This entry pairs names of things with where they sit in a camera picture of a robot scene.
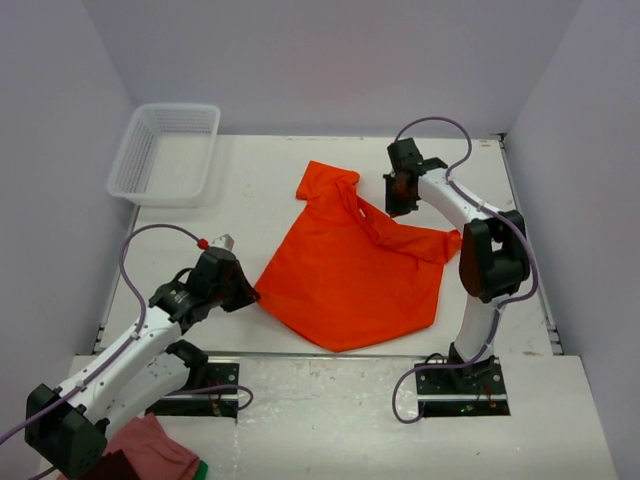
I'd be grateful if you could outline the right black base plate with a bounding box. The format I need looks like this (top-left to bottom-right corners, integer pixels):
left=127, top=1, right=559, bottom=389
left=414, top=356, right=511, bottom=418

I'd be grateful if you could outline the green folded t shirt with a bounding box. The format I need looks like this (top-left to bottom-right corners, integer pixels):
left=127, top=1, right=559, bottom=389
left=193, top=460, right=209, bottom=480

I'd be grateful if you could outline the purple cable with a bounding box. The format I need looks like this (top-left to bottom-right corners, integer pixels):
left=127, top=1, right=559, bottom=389
left=0, top=224, right=255, bottom=480
left=392, top=116, right=540, bottom=426

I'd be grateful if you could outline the dark maroon folded t shirt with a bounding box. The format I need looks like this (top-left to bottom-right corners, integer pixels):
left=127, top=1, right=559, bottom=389
left=81, top=450, right=140, bottom=480

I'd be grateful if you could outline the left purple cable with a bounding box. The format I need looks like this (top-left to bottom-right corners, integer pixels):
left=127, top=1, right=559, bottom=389
left=0, top=224, right=255, bottom=480

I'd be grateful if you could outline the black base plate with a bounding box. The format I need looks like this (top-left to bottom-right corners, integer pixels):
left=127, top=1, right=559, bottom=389
left=144, top=358, right=240, bottom=419
left=414, top=356, right=511, bottom=418

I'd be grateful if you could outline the orange t shirt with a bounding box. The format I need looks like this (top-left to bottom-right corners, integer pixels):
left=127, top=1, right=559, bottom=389
left=256, top=161, right=461, bottom=353

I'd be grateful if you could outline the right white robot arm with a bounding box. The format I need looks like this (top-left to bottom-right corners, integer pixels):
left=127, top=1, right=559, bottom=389
left=384, top=138, right=531, bottom=395

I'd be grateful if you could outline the white plastic basket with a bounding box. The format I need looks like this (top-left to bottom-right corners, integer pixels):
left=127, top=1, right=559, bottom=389
left=106, top=103, right=221, bottom=208

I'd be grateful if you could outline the pink folded t shirt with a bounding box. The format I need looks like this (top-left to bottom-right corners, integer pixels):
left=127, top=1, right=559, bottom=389
left=101, top=414, right=201, bottom=480

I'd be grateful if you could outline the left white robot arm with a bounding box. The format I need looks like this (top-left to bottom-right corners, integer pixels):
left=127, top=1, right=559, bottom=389
left=24, top=246, right=259, bottom=479

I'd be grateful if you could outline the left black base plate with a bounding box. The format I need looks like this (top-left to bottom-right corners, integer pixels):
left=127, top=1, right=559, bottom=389
left=144, top=358, right=240, bottom=419

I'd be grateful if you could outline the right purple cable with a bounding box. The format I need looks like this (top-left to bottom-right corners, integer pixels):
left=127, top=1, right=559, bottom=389
left=392, top=116, right=540, bottom=426

